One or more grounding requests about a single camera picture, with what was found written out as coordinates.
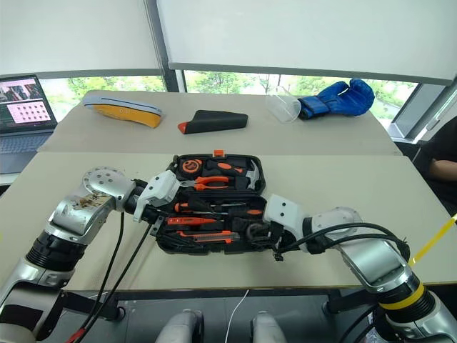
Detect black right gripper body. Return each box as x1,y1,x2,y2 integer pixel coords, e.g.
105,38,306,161
266,222,286,257

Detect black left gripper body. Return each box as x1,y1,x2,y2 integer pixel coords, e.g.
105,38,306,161
141,205,169,224

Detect black electrical tape roll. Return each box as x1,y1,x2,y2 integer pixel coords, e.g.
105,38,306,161
245,222,268,241

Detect black orange handled screwdriver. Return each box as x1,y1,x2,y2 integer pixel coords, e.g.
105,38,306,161
185,205,267,221

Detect black tool case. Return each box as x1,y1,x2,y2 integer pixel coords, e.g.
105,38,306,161
154,149,286,255

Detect small orange black screwdriver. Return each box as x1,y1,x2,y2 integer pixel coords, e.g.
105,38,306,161
174,202,212,212

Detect orange tester pen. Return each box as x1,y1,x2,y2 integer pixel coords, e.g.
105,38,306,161
166,217,217,227

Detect orange black utility knife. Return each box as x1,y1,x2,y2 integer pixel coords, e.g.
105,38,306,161
176,230,239,244

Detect orange black tape measure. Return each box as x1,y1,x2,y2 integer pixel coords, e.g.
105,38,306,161
180,159,203,176

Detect silver head hammer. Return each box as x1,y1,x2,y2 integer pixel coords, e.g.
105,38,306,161
243,160,264,190

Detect stubby black orange screwdriver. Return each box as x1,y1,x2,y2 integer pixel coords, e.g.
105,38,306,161
206,161,244,176

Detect silver grey rounded shape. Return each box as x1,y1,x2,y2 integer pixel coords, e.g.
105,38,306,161
156,309,205,343
251,311,286,343

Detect yellow grey curved case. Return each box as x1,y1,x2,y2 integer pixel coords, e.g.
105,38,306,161
82,94,164,129

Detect black orange wedge object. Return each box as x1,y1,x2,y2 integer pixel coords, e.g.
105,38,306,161
177,109,249,136

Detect clear plastic container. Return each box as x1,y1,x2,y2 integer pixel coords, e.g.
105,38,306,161
266,93,303,124

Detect open laptop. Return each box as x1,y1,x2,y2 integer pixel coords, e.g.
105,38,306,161
0,74,59,175

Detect blue boxing glove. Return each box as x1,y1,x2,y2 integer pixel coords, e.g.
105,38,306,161
297,77,376,121

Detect yellow tape strip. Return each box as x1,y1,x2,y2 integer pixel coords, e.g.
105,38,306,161
410,213,457,266

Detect person in black shirt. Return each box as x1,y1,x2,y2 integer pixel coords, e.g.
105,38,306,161
416,117,457,215

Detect white roller blind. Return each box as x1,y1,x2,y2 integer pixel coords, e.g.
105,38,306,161
0,0,166,79
156,0,457,86

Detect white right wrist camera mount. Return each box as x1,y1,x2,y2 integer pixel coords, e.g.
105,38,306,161
263,194,308,241

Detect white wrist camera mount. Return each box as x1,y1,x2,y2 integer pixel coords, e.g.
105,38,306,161
263,194,308,241
132,170,181,223

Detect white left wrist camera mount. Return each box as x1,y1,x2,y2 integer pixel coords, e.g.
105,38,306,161
132,170,181,223

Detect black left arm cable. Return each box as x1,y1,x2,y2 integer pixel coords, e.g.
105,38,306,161
80,210,126,335

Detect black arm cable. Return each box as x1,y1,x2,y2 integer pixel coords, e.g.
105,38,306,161
80,210,126,335
274,223,411,264

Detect black cable with red end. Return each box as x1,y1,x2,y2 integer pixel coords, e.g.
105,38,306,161
64,223,155,343

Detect orange handled pliers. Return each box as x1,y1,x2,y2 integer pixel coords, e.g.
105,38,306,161
179,176,238,191

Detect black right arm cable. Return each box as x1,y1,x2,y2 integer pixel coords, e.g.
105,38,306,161
274,223,411,264

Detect white thin cable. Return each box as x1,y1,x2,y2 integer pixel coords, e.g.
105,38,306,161
226,289,251,343

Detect black table frame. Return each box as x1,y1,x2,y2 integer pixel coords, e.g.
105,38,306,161
60,287,379,322

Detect grey window frame pillar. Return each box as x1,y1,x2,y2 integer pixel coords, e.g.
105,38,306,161
144,0,187,94

